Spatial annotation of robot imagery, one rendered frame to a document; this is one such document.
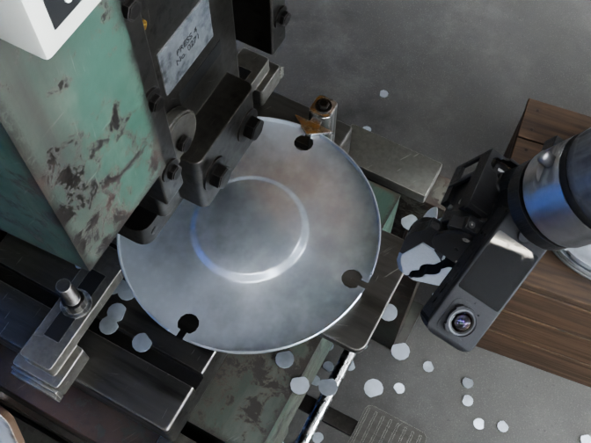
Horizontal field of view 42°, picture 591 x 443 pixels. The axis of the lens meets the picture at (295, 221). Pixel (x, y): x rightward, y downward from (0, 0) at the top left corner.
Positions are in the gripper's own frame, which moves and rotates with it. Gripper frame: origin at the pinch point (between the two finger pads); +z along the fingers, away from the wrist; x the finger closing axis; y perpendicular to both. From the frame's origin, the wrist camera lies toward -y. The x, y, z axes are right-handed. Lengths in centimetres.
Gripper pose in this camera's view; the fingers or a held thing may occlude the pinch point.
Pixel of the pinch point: (407, 273)
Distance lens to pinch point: 74.1
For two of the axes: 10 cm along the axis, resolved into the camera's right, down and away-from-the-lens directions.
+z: -3.8, 2.4, 8.9
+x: -8.2, -5.4, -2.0
